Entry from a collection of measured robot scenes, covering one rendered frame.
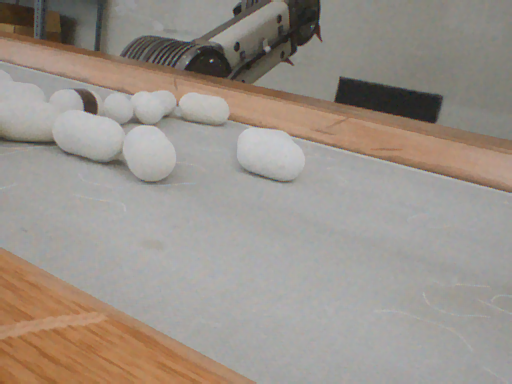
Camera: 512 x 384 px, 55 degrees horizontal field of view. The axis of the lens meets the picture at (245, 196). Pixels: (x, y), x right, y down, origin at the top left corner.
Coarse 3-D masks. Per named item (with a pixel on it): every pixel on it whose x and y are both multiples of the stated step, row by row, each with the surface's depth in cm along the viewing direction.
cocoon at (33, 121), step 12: (0, 108) 22; (12, 108) 22; (24, 108) 23; (36, 108) 23; (48, 108) 23; (0, 120) 22; (12, 120) 22; (24, 120) 23; (36, 120) 23; (48, 120) 23; (0, 132) 22; (12, 132) 22; (24, 132) 23; (36, 132) 23; (48, 132) 23
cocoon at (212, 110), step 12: (192, 96) 36; (204, 96) 37; (216, 96) 37; (180, 108) 37; (192, 108) 36; (204, 108) 36; (216, 108) 36; (228, 108) 37; (192, 120) 37; (204, 120) 37; (216, 120) 37
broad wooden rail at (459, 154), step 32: (0, 32) 65; (32, 64) 52; (64, 64) 51; (96, 64) 49; (128, 64) 49; (224, 96) 42; (256, 96) 42; (288, 96) 45; (288, 128) 39; (320, 128) 38; (352, 128) 37; (384, 128) 36; (416, 128) 36; (448, 128) 41; (416, 160) 34; (448, 160) 34; (480, 160) 33
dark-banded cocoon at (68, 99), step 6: (60, 90) 28; (66, 90) 28; (72, 90) 28; (90, 90) 30; (54, 96) 28; (60, 96) 28; (66, 96) 28; (72, 96) 28; (78, 96) 28; (96, 96) 30; (54, 102) 28; (60, 102) 28; (66, 102) 28; (72, 102) 28; (78, 102) 28; (60, 108) 28; (66, 108) 28; (72, 108) 28; (78, 108) 28; (102, 108) 30
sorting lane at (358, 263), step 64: (0, 64) 52; (128, 128) 31; (192, 128) 35; (0, 192) 17; (64, 192) 18; (128, 192) 19; (192, 192) 20; (256, 192) 22; (320, 192) 24; (384, 192) 26; (448, 192) 29; (64, 256) 13; (128, 256) 14; (192, 256) 14; (256, 256) 15; (320, 256) 16; (384, 256) 17; (448, 256) 18; (192, 320) 11; (256, 320) 12; (320, 320) 12; (384, 320) 13; (448, 320) 13
